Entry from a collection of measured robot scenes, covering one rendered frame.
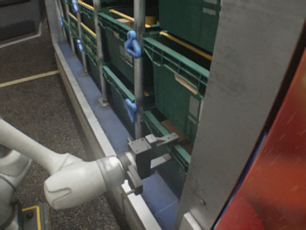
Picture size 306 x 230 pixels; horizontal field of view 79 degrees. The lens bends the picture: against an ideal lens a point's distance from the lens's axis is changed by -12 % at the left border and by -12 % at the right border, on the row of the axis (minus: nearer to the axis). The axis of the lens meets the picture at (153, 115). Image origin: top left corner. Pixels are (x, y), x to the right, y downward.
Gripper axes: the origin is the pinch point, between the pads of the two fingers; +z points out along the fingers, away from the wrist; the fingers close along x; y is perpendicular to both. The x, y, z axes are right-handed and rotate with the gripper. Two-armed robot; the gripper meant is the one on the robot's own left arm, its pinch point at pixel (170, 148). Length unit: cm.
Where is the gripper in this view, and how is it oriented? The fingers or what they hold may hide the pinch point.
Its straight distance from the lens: 66.3
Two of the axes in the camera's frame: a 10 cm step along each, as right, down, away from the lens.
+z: 8.7, -2.8, 4.2
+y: -5.0, -5.4, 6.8
